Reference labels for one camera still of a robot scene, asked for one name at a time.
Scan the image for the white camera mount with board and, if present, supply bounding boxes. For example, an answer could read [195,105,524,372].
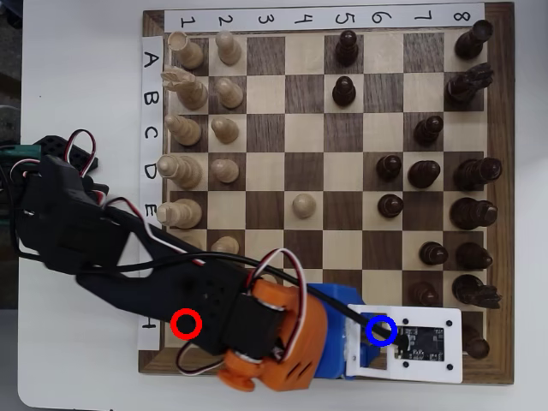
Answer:
[344,303,464,384]

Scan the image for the light wooden knight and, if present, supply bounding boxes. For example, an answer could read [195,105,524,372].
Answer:
[159,65,210,110]

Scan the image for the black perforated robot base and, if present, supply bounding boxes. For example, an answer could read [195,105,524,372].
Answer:
[32,134,99,172]

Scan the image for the light wooden queen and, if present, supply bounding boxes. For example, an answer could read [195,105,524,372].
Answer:
[156,153,203,191]

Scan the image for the paper strip with letters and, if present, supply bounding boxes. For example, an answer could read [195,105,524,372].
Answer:
[136,34,166,351]

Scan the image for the white red black servo cable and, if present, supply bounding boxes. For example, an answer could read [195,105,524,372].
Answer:
[251,247,310,357]
[63,128,99,178]
[174,341,227,378]
[98,195,207,267]

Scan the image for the dark wooden bishop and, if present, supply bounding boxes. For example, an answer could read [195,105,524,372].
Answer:
[455,241,494,271]

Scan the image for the dark wooden queen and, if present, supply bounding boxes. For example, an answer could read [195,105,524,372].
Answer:
[453,158,503,192]

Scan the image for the wooden chessboard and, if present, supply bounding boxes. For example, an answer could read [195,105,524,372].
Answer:
[137,2,515,385]

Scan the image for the light wooden rook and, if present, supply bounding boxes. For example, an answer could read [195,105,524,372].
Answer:
[167,31,205,72]

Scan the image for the dark wooden rook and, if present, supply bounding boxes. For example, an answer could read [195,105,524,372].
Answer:
[461,325,491,360]
[454,19,495,62]

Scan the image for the dark wooden king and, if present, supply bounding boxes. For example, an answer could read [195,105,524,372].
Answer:
[450,197,499,230]

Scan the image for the light wooden pawn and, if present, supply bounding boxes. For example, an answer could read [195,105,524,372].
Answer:
[214,29,243,67]
[210,235,241,255]
[214,76,246,110]
[210,158,241,185]
[210,116,240,145]
[291,193,319,220]

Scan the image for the dark wooden knight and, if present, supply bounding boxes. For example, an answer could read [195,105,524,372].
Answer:
[451,274,503,310]
[444,62,494,106]

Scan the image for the paper strip with numbers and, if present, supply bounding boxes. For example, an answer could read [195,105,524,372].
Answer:
[164,3,486,32]

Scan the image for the dark wooden pawn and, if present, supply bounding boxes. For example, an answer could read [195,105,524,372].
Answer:
[332,75,358,108]
[419,241,450,267]
[408,279,442,308]
[377,194,405,220]
[376,154,404,182]
[413,115,444,147]
[334,29,360,68]
[407,159,442,190]

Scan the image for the light wooden king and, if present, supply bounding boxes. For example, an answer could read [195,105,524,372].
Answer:
[155,198,203,229]

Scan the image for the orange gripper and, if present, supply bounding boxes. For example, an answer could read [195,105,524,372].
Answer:
[217,282,365,393]

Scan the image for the green clamp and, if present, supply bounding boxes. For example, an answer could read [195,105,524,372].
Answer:
[0,144,42,166]

